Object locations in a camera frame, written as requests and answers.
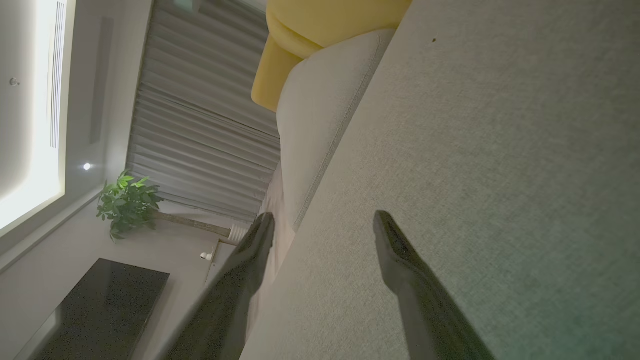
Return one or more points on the small white security camera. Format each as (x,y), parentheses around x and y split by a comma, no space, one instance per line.
(206,256)

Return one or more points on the black flat television screen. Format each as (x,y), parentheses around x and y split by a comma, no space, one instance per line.
(100,310)

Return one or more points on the yellow cushion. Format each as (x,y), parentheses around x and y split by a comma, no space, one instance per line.
(320,20)

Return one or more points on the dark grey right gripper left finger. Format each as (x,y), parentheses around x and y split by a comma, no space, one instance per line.
(225,310)

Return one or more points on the grey fabric sofa seat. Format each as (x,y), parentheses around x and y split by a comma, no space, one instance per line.
(500,150)

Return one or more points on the grey pleated curtain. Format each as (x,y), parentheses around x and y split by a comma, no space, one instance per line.
(200,125)

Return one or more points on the green leafy house plant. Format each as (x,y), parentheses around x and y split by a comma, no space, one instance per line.
(127,202)

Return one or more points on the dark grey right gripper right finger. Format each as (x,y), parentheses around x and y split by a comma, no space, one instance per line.
(425,310)

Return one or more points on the white ribbed plant pot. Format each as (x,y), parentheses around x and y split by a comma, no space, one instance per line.
(238,233)

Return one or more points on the grey fabric sofa side section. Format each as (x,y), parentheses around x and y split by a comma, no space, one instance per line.
(320,110)

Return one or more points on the white slatted ceiling air vent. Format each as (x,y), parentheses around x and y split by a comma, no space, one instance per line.
(57,75)

